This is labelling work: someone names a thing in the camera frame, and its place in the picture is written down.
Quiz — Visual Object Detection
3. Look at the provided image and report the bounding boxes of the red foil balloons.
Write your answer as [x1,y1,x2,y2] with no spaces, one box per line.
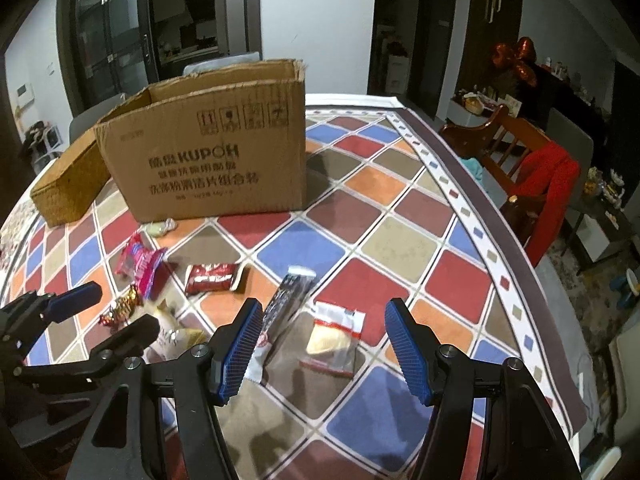
[492,37,538,86]

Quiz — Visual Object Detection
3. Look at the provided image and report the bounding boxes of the dark red snack packet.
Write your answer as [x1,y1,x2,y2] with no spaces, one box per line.
[184,263,246,296]

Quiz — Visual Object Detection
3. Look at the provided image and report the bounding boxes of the beige snack packet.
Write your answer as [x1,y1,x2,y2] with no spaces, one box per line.
[142,305,206,361]

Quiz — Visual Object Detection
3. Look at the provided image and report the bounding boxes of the grey upholstered chair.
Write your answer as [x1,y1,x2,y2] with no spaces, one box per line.
[545,107,596,256]
[69,94,126,143]
[182,51,262,77]

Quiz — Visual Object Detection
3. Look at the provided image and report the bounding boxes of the long black snack packet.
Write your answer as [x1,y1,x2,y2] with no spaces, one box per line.
[245,267,317,383]

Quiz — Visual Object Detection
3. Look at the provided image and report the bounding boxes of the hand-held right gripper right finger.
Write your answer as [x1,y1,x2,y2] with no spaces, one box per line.
[384,297,583,480]

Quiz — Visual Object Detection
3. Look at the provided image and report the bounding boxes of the red garment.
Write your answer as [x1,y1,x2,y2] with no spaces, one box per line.
[510,141,581,267]

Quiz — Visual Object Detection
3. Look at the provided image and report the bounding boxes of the white low side table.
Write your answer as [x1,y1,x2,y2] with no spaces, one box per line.
[447,95,523,128]

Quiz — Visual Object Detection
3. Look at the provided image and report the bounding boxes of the white shoe rack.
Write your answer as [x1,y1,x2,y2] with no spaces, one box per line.
[22,120,66,163]

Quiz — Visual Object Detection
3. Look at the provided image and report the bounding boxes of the white carton box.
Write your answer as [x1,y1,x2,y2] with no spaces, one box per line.
[387,55,411,93]

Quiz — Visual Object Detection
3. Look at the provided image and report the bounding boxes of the pink snack packet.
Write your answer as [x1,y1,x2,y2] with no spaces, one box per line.
[115,232,168,301]

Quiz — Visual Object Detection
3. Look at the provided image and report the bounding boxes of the woven straw basket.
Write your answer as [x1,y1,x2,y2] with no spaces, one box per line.
[30,129,112,227]

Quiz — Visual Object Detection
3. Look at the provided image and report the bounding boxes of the checkered colourful tablecloth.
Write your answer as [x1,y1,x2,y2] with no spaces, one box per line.
[0,92,588,480]

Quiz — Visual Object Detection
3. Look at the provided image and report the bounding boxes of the red and gold candy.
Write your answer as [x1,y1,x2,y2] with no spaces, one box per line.
[99,285,143,330]

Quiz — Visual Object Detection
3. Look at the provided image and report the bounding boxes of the blue plastic stool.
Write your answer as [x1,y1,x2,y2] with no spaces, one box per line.
[612,270,640,311]

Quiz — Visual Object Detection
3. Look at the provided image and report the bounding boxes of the brown cardboard box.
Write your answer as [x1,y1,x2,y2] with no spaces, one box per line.
[94,58,308,224]

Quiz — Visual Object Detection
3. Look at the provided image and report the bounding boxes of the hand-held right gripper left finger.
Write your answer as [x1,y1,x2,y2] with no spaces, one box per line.
[65,298,264,480]

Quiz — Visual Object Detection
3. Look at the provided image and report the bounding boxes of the glass sliding door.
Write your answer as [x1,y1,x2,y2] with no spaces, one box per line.
[57,0,161,116]

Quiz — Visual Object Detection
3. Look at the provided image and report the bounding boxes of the dark wardrobe with metal handles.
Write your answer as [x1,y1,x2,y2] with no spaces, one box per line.
[460,0,523,96]

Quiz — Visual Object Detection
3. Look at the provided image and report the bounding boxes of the pale green wrapped candy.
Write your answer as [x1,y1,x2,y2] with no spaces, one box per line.
[145,218,178,237]

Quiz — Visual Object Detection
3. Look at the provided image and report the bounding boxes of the brown wooden chair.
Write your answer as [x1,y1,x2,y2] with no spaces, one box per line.
[439,105,581,266]

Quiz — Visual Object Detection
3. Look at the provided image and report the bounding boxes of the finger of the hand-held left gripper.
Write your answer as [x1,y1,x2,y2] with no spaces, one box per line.
[0,281,104,356]
[14,315,162,395]

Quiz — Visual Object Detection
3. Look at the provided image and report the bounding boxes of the clear packet with yellow cake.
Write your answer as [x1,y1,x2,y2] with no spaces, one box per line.
[299,301,366,378]

